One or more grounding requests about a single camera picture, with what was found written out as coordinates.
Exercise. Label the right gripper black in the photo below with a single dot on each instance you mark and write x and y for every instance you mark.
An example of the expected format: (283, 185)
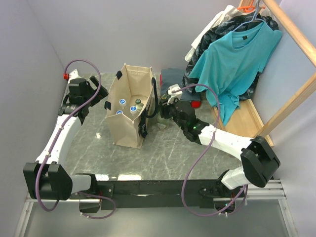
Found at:
(164, 109)

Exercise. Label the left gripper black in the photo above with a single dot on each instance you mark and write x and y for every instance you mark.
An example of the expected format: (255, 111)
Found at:
(102, 93)

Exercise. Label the clear glass bottle silver cap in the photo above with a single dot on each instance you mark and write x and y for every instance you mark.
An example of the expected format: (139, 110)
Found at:
(138, 104)

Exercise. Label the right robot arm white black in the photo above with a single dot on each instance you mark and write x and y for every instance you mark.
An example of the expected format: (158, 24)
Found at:
(258, 160)

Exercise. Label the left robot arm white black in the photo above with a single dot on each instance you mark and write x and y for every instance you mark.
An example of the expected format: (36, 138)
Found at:
(47, 173)

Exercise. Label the beige canvas tote bag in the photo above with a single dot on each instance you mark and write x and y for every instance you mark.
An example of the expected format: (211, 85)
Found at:
(131, 83)

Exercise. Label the folded red cloth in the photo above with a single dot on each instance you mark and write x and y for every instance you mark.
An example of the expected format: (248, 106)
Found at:
(196, 104)

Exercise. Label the folded grey cloth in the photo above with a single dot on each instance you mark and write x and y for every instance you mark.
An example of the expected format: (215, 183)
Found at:
(173, 76)

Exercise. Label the plastic water bottle blue cap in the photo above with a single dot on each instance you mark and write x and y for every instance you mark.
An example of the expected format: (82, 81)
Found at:
(123, 103)

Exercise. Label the teal t-shirt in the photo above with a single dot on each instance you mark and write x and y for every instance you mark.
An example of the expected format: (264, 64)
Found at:
(230, 65)

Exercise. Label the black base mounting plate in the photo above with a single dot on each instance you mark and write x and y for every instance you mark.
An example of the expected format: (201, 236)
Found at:
(162, 193)

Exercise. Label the white garment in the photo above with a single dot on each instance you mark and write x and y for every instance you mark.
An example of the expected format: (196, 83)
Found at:
(228, 13)

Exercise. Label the orange hanger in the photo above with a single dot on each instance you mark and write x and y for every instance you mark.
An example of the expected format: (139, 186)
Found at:
(248, 8)

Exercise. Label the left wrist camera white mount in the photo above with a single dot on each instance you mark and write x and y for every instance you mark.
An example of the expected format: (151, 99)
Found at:
(72, 75)

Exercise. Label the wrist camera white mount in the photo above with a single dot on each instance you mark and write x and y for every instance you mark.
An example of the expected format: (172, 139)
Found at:
(174, 94)
(72, 75)

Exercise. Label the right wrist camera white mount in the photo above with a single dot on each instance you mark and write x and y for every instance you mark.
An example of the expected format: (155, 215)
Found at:
(174, 94)

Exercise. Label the wooden clothes rack frame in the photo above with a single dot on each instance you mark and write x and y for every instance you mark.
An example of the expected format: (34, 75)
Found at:
(284, 104)

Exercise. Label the aluminium rail frame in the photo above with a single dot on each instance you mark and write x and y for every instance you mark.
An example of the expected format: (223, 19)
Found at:
(157, 209)

